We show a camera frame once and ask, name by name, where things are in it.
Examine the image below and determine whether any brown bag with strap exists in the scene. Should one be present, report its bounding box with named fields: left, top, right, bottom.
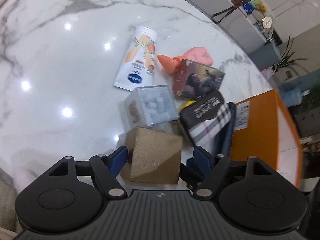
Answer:
left=212, top=0, right=250, bottom=25

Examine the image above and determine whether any orange cardboard box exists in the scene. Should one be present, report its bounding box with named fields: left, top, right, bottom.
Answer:
left=230, top=89, right=304, bottom=188

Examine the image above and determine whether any dark picture printed box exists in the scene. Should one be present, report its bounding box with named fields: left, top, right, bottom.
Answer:
left=172, top=59, right=225, bottom=98

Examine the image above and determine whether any plaid cloth pouch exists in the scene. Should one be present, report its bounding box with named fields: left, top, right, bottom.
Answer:
left=187, top=102, right=232, bottom=153

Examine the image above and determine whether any brown cardboard box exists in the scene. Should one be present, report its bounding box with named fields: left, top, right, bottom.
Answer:
left=120, top=127, right=183, bottom=184

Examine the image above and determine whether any pink and orange container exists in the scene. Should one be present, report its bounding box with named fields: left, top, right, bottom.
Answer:
left=157, top=47, right=214, bottom=74

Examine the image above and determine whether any blue water bottle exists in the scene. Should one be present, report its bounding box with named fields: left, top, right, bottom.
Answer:
left=279, top=79, right=305, bottom=108

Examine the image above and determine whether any round white hand fan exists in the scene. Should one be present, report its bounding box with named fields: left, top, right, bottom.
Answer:
left=261, top=16, right=274, bottom=29

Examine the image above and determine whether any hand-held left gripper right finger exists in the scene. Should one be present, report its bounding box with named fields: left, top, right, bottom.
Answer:
left=186, top=145, right=273, bottom=199

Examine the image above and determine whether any green potted plant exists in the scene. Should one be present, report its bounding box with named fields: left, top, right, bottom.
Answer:
left=274, top=34, right=308, bottom=73

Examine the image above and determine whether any black glasses case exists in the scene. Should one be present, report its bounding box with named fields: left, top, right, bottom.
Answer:
left=179, top=91, right=225, bottom=131

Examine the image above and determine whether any pink woven basket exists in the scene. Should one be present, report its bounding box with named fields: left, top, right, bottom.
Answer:
left=261, top=65, right=278, bottom=77

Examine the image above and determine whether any yellow tape measure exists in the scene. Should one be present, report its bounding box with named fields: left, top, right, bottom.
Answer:
left=179, top=100, right=198, bottom=112

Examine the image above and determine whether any white low cabinet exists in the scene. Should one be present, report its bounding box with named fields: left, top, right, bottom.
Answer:
left=152, top=0, right=283, bottom=55

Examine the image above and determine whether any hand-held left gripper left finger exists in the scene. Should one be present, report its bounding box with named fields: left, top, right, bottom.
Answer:
left=47, top=145, right=129, bottom=200

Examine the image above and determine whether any grey trash bin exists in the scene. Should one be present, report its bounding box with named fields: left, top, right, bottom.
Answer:
left=249, top=41, right=283, bottom=71

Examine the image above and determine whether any clear plastic box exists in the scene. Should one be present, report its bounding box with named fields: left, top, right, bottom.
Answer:
left=124, top=84, right=180, bottom=128

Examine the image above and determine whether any white lotion bottle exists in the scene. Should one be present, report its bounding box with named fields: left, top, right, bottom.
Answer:
left=114, top=26, right=158, bottom=92

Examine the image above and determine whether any blue patterned box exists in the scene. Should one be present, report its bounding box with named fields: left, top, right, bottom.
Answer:
left=241, top=2, right=256, bottom=18

